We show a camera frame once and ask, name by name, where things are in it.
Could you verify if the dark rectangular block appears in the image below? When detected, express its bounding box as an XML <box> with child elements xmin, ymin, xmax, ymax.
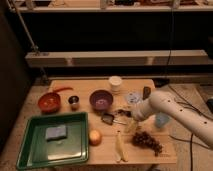
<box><xmin>143</xmin><ymin>86</ymin><xmax>151</xmax><ymax>100</ymax></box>

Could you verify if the orange carrot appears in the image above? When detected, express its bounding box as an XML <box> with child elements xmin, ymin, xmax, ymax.
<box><xmin>52</xmin><ymin>87</ymin><xmax>73</xmax><ymax>93</ymax></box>

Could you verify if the light blue cloth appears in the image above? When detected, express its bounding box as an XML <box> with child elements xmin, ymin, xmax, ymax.
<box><xmin>125</xmin><ymin>92</ymin><xmax>142</xmax><ymax>105</ymax></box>

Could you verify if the white cylindrical cup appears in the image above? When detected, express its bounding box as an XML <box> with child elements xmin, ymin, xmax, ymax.
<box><xmin>108</xmin><ymin>76</ymin><xmax>122</xmax><ymax>92</ymax></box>

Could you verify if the small dark metal cup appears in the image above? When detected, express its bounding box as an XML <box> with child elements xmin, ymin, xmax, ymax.
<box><xmin>68</xmin><ymin>96</ymin><xmax>79</xmax><ymax>110</ymax></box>

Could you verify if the purple grape bunch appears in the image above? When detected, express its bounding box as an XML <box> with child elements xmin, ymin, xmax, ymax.
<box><xmin>132</xmin><ymin>131</ymin><xmax>163</xmax><ymax>156</ymax></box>

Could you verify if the green plastic tray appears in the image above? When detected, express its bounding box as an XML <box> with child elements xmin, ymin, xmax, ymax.
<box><xmin>16</xmin><ymin>112</ymin><xmax>89</xmax><ymax>170</ymax></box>

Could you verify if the orange round fruit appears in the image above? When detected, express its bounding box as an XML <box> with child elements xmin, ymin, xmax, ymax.
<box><xmin>89</xmin><ymin>130</ymin><xmax>102</xmax><ymax>145</ymax></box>

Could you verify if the wooden board table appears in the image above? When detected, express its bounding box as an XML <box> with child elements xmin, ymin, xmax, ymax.
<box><xmin>49</xmin><ymin>79</ymin><xmax>177</xmax><ymax>166</ymax></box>

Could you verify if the yellow banana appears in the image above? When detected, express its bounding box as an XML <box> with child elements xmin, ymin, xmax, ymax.
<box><xmin>115</xmin><ymin>131</ymin><xmax>128</xmax><ymax>162</ymax></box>

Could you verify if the dark metal spatula head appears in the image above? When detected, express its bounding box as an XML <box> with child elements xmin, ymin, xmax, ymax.
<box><xmin>101</xmin><ymin>113</ymin><xmax>114</xmax><ymax>125</ymax></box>

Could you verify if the blue sponge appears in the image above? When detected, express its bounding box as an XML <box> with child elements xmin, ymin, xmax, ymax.
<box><xmin>45</xmin><ymin>125</ymin><xmax>67</xmax><ymax>141</ymax></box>

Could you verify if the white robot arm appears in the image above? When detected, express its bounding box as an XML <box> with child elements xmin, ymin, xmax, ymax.
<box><xmin>130</xmin><ymin>90</ymin><xmax>213</xmax><ymax>149</ymax></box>

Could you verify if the red bowl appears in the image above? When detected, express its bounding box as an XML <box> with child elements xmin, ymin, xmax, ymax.
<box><xmin>38</xmin><ymin>92</ymin><xmax>61</xmax><ymax>113</ymax></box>

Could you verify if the silver fork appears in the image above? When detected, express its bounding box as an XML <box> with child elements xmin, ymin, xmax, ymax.
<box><xmin>112</xmin><ymin>120</ymin><xmax>127</xmax><ymax>125</ymax></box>

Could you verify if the purple bowl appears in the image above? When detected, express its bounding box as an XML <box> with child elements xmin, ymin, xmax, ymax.
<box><xmin>89</xmin><ymin>90</ymin><xmax>113</xmax><ymax>111</ymax></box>

